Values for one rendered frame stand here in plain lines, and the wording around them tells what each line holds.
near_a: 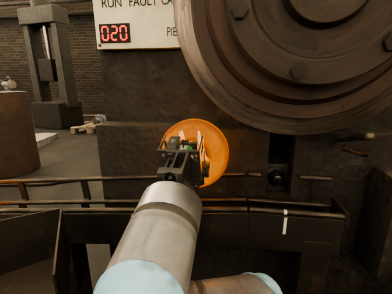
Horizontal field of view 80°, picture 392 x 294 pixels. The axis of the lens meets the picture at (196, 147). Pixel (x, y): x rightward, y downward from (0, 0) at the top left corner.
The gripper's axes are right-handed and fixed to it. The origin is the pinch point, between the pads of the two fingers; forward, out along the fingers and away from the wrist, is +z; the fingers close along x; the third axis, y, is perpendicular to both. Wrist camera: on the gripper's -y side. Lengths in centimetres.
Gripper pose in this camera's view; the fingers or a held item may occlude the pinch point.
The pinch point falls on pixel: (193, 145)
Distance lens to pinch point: 53.0
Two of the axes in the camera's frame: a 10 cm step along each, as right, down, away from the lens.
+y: -0.6, -8.6, -5.1
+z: 1.4, -5.2, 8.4
